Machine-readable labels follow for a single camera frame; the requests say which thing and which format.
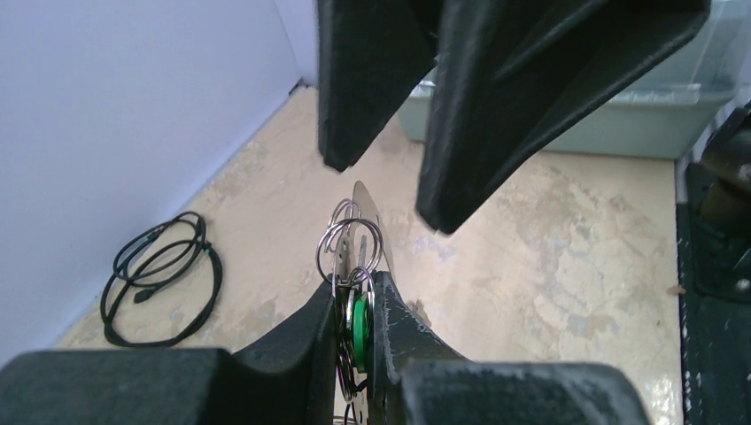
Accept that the green key tag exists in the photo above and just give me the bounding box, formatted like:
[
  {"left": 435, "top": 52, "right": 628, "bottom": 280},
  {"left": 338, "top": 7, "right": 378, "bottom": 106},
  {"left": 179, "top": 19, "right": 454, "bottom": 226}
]
[{"left": 351, "top": 294, "right": 371, "bottom": 374}]

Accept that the black coiled cable right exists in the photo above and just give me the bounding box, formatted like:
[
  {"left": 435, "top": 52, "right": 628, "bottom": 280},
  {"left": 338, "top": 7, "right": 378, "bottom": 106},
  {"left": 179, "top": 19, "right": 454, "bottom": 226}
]
[{"left": 99, "top": 211, "right": 225, "bottom": 349}]

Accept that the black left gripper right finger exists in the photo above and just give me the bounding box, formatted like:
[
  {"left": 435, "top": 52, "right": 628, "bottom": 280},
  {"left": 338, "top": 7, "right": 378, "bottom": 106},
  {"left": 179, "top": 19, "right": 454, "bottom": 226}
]
[{"left": 368, "top": 271, "right": 650, "bottom": 424}]

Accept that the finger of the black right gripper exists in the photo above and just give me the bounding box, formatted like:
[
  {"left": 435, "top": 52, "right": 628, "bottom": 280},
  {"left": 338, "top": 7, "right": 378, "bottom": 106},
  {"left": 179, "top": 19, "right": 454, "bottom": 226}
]
[
  {"left": 317, "top": 0, "right": 440, "bottom": 172},
  {"left": 416, "top": 1, "right": 710, "bottom": 235}
]

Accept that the metal key organizer ring plate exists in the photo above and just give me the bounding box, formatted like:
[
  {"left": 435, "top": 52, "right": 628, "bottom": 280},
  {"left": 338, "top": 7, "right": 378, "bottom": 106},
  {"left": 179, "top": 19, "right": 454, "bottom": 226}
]
[{"left": 315, "top": 181, "right": 390, "bottom": 424}]

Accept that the clear plastic storage bin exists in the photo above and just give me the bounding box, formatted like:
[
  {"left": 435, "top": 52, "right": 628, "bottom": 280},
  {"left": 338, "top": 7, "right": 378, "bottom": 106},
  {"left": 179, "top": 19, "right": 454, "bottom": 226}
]
[{"left": 399, "top": 1, "right": 750, "bottom": 159}]

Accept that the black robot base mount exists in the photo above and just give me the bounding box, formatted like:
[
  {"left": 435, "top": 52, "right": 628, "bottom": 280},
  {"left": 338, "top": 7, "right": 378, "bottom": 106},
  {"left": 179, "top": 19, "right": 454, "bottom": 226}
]
[{"left": 674, "top": 161, "right": 751, "bottom": 425}]

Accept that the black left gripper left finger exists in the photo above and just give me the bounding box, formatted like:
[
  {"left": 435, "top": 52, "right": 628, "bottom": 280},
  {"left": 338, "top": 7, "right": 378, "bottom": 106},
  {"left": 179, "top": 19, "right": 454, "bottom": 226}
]
[{"left": 1, "top": 284, "right": 335, "bottom": 424}]

